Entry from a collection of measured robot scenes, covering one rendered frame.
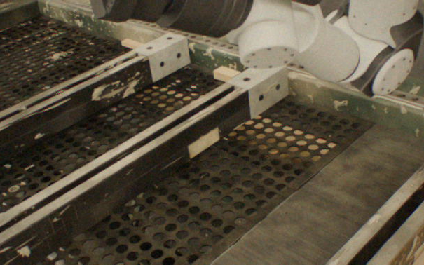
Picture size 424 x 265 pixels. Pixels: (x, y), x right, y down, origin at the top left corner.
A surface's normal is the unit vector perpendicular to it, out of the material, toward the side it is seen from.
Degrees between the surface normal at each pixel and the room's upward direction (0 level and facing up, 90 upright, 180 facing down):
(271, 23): 44
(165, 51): 90
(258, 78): 58
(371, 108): 32
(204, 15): 79
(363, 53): 7
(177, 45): 90
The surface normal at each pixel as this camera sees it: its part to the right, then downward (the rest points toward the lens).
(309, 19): -0.58, -0.18
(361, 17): -0.81, 0.52
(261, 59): 0.11, 0.95
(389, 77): 0.58, 0.60
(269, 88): 0.72, 0.29
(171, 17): -0.83, -0.07
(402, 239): -0.11, -0.85
